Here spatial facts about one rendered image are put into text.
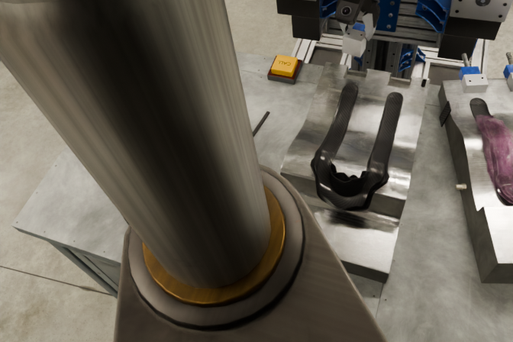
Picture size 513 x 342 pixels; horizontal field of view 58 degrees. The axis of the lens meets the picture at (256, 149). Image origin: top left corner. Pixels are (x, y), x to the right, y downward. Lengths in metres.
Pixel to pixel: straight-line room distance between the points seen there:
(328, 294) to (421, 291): 0.80
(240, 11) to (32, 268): 1.77
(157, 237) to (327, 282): 0.09
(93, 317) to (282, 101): 1.19
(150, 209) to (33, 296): 2.01
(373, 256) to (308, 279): 0.74
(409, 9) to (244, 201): 1.37
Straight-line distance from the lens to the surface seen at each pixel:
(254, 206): 0.19
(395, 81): 1.23
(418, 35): 1.58
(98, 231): 1.17
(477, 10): 1.35
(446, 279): 1.05
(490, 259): 1.00
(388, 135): 1.10
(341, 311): 0.23
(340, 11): 1.07
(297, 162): 0.98
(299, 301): 0.23
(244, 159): 0.16
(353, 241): 0.98
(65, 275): 2.13
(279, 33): 2.68
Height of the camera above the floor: 1.76
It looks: 55 degrees down
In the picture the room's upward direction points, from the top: 12 degrees counter-clockwise
